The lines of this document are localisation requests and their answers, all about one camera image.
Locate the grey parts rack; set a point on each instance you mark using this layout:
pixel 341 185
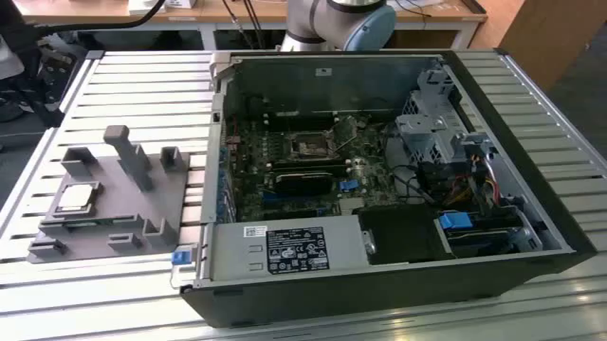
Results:
pixel 123 206

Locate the grey metal drive cage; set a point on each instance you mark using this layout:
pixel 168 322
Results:
pixel 422 138

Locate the black plastic shroud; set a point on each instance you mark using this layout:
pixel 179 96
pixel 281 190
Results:
pixel 403 234

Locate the wooden desk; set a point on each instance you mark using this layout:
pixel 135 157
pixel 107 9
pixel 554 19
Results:
pixel 214 16

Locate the hard disk in blue carrier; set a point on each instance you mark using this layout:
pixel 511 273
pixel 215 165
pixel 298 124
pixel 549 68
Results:
pixel 455 221

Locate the green motherboard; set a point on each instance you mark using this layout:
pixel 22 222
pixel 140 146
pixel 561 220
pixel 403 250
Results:
pixel 373 170

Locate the black graphics card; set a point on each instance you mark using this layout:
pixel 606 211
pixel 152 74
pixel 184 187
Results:
pixel 303 184

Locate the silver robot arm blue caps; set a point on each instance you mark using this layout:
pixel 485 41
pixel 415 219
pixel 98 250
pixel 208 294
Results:
pixel 306 21

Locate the brown wooden cabinet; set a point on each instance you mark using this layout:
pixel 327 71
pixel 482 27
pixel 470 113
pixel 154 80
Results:
pixel 555 35

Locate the silver square CPU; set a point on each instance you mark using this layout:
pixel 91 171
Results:
pixel 76 198

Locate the CPU socket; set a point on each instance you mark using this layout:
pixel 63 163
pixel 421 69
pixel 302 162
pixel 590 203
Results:
pixel 310 145

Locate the black open PC case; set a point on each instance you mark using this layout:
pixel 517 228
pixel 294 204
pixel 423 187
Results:
pixel 333 302

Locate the silver finned heat sink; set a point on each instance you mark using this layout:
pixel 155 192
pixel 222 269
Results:
pixel 351 206

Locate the grey power supply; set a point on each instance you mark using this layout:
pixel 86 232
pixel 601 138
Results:
pixel 236 255

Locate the blue case latch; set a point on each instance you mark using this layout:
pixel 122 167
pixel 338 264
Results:
pixel 182 258

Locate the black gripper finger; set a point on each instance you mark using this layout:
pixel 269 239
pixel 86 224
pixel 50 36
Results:
pixel 56 71

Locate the blue board connector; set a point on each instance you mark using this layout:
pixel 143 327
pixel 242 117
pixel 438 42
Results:
pixel 349 185

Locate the black RAM stick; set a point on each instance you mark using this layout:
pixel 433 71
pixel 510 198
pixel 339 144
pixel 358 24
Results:
pixel 310 169

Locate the white box blue print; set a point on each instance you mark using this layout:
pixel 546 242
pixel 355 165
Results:
pixel 182 3

